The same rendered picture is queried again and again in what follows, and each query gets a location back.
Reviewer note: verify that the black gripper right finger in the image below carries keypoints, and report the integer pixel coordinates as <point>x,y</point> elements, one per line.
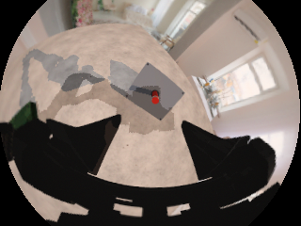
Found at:
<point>207,150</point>

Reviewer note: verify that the red peg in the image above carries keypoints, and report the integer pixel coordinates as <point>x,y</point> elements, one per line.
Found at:
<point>154,97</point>

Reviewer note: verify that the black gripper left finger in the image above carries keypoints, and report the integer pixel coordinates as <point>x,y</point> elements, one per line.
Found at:
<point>90,142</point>

